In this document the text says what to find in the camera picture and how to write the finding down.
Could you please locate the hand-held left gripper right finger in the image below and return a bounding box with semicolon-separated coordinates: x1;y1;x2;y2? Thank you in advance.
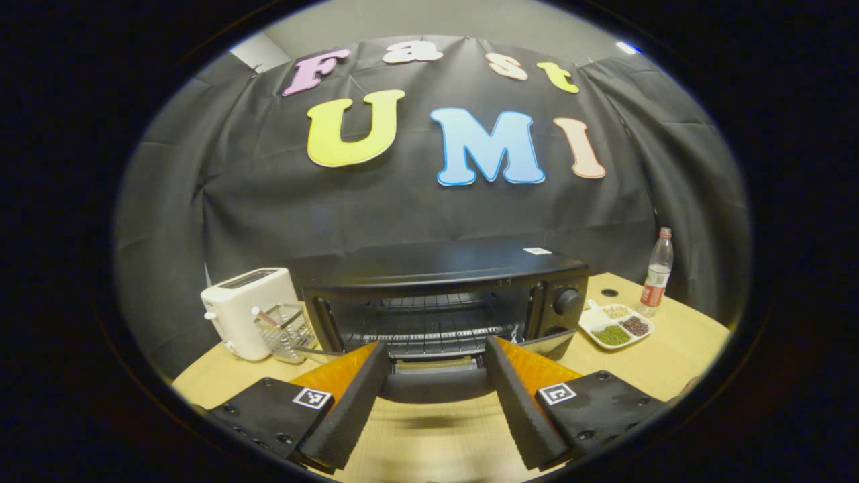
483;335;669;472

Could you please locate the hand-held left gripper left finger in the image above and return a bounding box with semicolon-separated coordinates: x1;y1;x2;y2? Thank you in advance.
205;341;391;472

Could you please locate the black electric oven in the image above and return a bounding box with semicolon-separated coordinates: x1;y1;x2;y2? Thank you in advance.
301;235;591;405

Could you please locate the clear glass container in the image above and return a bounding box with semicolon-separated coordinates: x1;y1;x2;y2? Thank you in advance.
253;303;317;365

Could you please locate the white divided dish with beans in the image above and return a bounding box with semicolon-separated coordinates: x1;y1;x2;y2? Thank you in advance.
578;299;656;351

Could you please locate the white toaster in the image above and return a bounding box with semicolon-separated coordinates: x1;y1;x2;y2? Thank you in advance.
200;267;300;362

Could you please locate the clear bottle with red label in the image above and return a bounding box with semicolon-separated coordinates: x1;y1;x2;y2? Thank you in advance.
638;227;674;318

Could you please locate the black backdrop cloth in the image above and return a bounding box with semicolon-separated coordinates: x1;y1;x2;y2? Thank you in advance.
114;35;751;378

